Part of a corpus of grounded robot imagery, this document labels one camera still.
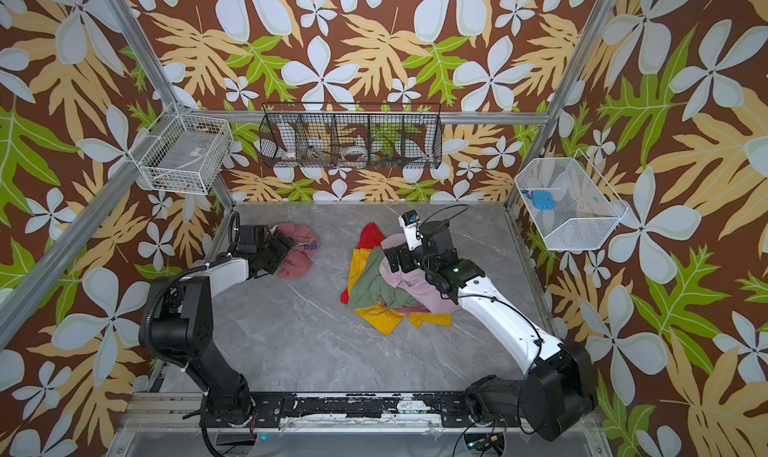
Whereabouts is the dusty rose cloth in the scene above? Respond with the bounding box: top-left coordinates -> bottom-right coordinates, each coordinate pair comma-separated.
271,222 -> 320,279

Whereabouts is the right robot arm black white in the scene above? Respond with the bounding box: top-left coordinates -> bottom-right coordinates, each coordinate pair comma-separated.
385,211 -> 598,441

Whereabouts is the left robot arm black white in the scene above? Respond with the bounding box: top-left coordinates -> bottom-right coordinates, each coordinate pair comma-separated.
139,212 -> 296,427

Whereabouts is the red cloth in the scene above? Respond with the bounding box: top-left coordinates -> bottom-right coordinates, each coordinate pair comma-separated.
340,223 -> 384,305

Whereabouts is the olive green cloth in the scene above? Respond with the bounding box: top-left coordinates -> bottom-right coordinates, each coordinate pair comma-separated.
348,247 -> 421,309

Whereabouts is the yellow cloth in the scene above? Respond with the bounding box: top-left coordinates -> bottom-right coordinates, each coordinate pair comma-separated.
346,248 -> 452,337

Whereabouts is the blue object in basket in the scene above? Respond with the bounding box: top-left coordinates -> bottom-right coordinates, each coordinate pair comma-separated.
522,189 -> 555,211

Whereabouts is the white bowl in basket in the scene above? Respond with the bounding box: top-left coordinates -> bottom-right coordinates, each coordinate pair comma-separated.
341,145 -> 368,162

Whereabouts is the white mesh basket right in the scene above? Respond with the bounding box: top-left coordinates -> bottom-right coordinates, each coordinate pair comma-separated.
515,151 -> 629,253

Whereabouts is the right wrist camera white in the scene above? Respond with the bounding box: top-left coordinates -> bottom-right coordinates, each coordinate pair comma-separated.
399,210 -> 421,251

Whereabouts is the black wire basket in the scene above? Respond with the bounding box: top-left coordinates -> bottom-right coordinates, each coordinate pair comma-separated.
256,102 -> 444,169

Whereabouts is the white wire basket left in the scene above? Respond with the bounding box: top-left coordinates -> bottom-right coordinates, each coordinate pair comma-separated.
133,110 -> 233,195

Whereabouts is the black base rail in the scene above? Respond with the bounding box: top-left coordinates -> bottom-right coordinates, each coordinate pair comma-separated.
196,391 -> 520,429

